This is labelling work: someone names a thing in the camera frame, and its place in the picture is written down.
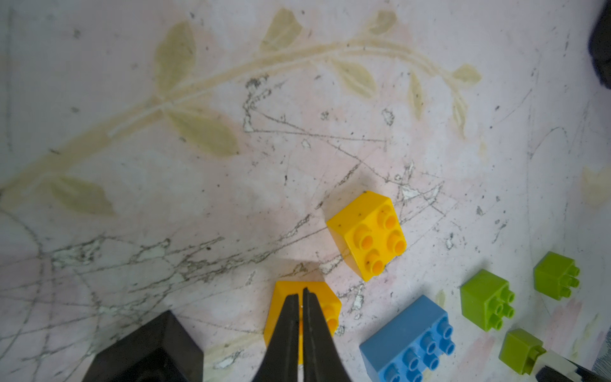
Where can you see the black lego brick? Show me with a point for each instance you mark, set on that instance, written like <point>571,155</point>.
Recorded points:
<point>161,350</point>

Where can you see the yellow lego brick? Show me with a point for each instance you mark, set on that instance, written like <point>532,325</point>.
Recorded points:
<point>368,234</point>
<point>329,302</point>

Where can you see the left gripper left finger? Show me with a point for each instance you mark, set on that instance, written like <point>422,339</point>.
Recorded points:
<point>280,362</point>

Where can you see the white lego brick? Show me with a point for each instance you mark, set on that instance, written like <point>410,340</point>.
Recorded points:
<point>552,367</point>

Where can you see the green lego brick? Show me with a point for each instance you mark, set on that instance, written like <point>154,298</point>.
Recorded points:
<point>520,351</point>
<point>556,276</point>
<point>486,300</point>

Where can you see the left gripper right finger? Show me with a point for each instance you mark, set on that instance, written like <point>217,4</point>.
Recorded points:
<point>321,360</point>

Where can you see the blue long lego brick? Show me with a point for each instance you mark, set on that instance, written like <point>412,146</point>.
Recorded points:
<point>411,343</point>

